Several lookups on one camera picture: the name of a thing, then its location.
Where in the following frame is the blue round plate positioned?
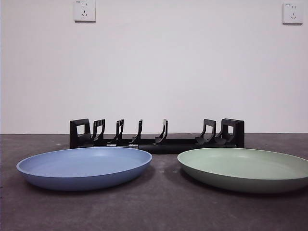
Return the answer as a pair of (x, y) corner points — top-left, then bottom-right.
(16, 146), (153, 192)

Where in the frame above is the pale green round plate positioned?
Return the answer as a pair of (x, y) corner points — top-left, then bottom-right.
(177, 147), (308, 193)

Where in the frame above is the black plastic plate rack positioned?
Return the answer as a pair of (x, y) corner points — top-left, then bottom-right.
(69, 118), (245, 155)

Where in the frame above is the white wall socket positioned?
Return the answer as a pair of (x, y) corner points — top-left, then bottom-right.
(74, 0), (96, 24)
(282, 2), (303, 25)

